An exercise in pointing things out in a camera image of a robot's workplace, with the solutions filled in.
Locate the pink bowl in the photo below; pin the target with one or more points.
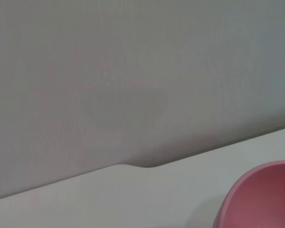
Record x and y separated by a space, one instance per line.
263 197

